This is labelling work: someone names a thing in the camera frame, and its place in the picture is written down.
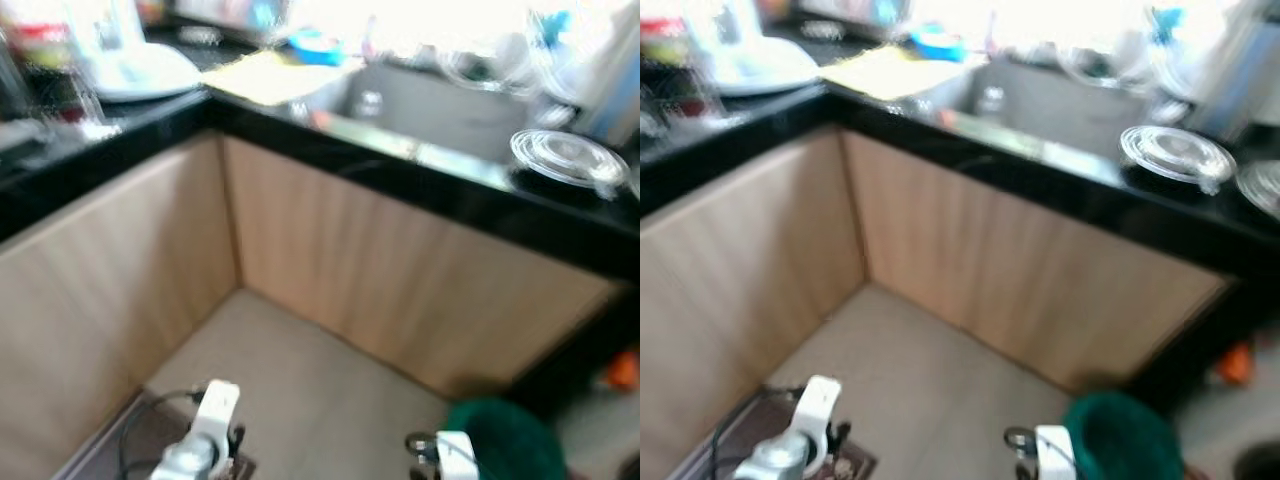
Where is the large steel bowl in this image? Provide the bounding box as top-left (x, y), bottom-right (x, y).
top-left (1236, 160), bottom-right (1280, 219)

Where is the white kitchen appliance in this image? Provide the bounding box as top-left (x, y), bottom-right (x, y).
top-left (700, 0), bottom-right (821, 98)
top-left (85, 0), bottom-right (204, 103)

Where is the green waste bin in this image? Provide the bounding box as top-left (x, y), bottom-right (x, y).
top-left (1062, 390), bottom-right (1187, 480)
top-left (443, 396), bottom-right (568, 480)

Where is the brown floor mat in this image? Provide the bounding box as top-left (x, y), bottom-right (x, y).
top-left (665, 392), bottom-right (879, 480)

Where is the wooden cabinet front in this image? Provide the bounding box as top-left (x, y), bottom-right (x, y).
top-left (640, 128), bottom-right (869, 480)
top-left (0, 130), bottom-right (243, 480)
top-left (842, 128), bottom-right (1233, 396)
top-left (220, 133), bottom-right (629, 403)

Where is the orange object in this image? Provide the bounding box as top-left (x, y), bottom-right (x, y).
top-left (1215, 342), bottom-right (1257, 387)
top-left (603, 348), bottom-right (641, 393)

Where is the round steel plate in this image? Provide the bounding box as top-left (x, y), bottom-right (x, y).
top-left (1119, 124), bottom-right (1238, 195)
top-left (509, 128), bottom-right (631, 199)

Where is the stainless steel sink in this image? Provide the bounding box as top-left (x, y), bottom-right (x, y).
top-left (300, 60), bottom-right (576, 196)
top-left (915, 55), bottom-right (1191, 191)

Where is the yellow dish cloth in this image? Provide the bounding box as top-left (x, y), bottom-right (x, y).
top-left (818, 45), bottom-right (969, 102)
top-left (203, 50), bottom-right (349, 107)

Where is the large steel pot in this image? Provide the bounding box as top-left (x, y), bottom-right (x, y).
top-left (575, 40), bottom-right (641, 149)
top-left (1190, 10), bottom-right (1280, 143)

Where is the blue plastic bowl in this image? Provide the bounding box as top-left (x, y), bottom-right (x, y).
top-left (288, 30), bottom-right (346, 67)
top-left (910, 24), bottom-right (967, 63)

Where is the red container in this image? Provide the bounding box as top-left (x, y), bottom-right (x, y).
top-left (15, 22), bottom-right (73, 73)
top-left (642, 18), bottom-right (693, 67)

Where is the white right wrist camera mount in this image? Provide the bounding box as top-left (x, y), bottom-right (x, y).
top-left (436, 430), bottom-right (481, 480)
top-left (1035, 425), bottom-right (1078, 480)

